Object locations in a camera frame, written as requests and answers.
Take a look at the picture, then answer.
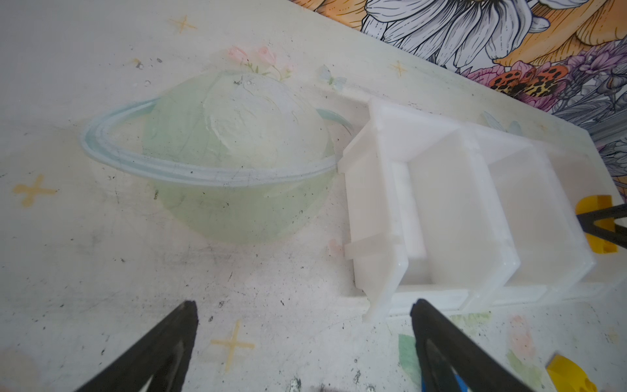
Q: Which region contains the white three-compartment container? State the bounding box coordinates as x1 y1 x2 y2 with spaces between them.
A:
338 100 626 323

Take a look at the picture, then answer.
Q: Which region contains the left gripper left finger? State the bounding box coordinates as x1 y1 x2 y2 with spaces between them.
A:
78 301 199 391

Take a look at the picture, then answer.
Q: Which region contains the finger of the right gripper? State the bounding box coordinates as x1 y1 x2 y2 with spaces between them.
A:
575 203 627 250

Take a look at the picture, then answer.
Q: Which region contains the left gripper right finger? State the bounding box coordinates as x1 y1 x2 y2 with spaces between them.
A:
411 299 530 391

